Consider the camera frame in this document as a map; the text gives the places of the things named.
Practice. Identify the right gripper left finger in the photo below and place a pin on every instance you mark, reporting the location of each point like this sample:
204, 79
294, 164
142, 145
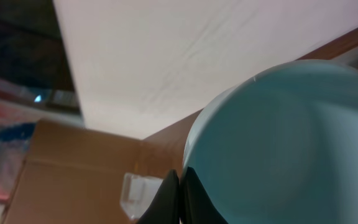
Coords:
164, 207

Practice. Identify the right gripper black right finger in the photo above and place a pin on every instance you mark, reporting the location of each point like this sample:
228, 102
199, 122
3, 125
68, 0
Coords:
195, 204

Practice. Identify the light blue bowl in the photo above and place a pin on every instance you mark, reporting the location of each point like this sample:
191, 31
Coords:
281, 147

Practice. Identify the clear plastic bin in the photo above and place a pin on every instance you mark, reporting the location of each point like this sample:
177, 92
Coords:
137, 194

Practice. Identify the brown cardboard box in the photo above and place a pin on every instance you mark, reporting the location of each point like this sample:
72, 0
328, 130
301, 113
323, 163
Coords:
73, 175

